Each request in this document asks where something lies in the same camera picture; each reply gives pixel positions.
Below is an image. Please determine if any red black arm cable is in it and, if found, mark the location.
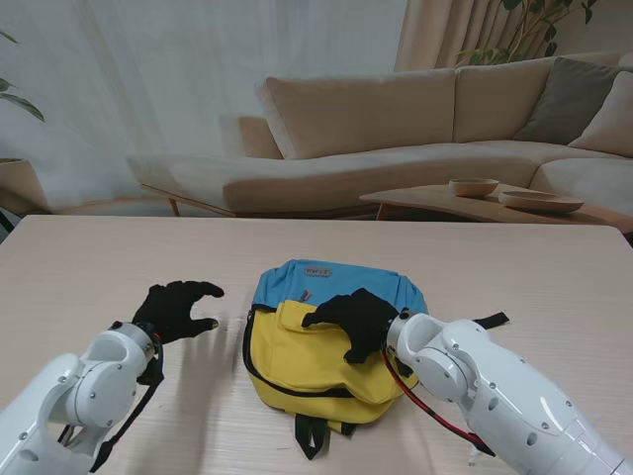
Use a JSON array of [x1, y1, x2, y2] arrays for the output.
[[58, 331, 167, 474], [380, 348, 496, 459]]

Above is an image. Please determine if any red black right arm cable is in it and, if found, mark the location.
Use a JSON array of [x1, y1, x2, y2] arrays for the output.
[[380, 348, 496, 459]]

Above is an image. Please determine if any tall green leafy plant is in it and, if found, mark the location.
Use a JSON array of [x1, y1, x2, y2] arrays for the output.
[[457, 0, 599, 65]]

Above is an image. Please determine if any white sheer curtain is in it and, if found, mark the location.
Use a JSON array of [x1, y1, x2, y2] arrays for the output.
[[0, 0, 409, 214]]

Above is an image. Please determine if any beige cushion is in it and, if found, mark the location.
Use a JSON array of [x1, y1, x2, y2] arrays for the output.
[[568, 70, 633, 158]]

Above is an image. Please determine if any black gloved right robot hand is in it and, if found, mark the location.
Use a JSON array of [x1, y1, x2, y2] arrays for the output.
[[301, 288, 401, 366]]

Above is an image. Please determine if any grey cushion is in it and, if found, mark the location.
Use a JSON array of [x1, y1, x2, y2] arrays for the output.
[[516, 56, 622, 145]]

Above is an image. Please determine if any wooden coffee table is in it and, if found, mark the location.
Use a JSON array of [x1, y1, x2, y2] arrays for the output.
[[359, 181, 633, 234]]

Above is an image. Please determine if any red black left arm cable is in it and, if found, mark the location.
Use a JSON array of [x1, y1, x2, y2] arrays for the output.
[[58, 331, 167, 474]]

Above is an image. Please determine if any blue and yellow school bag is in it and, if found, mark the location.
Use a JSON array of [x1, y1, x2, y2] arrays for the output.
[[241, 258, 510, 461]]

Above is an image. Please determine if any light wooden planter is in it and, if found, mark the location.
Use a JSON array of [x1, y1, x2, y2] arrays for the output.
[[0, 157, 50, 215]]

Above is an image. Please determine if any variegated leaf plant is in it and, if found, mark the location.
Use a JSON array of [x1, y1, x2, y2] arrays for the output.
[[0, 30, 46, 124]]

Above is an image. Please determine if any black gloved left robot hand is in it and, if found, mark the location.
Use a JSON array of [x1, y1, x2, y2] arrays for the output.
[[131, 280, 226, 345]]

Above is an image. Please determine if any beige sofa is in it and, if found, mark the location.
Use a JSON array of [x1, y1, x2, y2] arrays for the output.
[[127, 48, 633, 219]]

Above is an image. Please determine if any small wooden bowl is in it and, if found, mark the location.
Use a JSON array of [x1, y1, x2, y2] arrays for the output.
[[448, 177, 500, 198]]

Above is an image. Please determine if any beige curtain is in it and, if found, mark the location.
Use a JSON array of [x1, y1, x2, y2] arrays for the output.
[[394, 0, 633, 73]]

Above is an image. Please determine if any wide shallow wooden bowl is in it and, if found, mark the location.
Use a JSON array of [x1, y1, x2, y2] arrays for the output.
[[497, 190, 586, 214]]

